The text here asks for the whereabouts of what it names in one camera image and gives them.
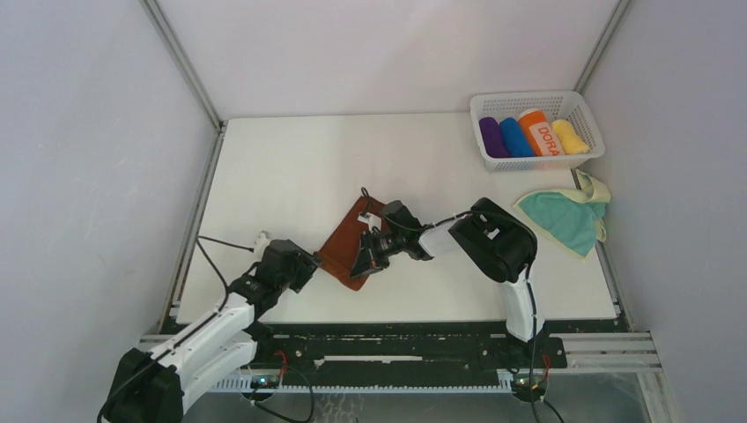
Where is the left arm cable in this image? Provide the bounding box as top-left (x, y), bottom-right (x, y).
top-left (96, 234), bottom-right (316, 423)

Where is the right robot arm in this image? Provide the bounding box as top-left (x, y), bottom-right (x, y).
top-left (349, 197), bottom-right (544, 367)

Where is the white plastic basket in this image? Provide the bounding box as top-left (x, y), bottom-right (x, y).
top-left (470, 91), bottom-right (605, 172)

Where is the blue rolled towel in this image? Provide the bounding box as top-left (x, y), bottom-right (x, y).
top-left (499, 117), bottom-right (535, 158)

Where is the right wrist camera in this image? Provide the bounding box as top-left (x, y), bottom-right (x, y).
top-left (357, 211), bottom-right (381, 232)

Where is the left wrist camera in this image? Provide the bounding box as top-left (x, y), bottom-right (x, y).
top-left (254, 231), bottom-right (271, 251)

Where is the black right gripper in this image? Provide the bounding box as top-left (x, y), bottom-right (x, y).
top-left (350, 229), bottom-right (406, 279)

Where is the orange rolled towel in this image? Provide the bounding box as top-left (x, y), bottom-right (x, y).
top-left (518, 108), bottom-right (565, 157)

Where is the yellow rolled towel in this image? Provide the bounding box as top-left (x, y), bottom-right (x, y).
top-left (551, 120), bottom-right (590, 155)

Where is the right controller board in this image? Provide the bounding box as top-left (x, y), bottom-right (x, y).
top-left (512, 377), bottom-right (546, 391)

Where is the controller board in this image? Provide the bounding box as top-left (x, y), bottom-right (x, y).
top-left (250, 375), bottom-right (281, 390)
top-left (512, 377), bottom-right (546, 391)

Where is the white slotted cable duct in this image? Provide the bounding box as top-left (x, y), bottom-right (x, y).
top-left (208, 372), bottom-right (528, 394)

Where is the left controller board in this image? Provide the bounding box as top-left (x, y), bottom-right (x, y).
top-left (250, 375), bottom-right (281, 390)

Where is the brown towel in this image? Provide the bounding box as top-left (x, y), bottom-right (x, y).
top-left (314, 197), bottom-right (369, 291)

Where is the purple rolled towel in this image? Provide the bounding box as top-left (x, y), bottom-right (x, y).
top-left (478, 117), bottom-right (510, 159)

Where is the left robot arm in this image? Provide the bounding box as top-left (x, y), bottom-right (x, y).
top-left (96, 234), bottom-right (322, 422)

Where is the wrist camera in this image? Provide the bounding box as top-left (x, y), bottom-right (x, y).
top-left (357, 211), bottom-right (381, 232)
top-left (254, 231), bottom-right (271, 251)

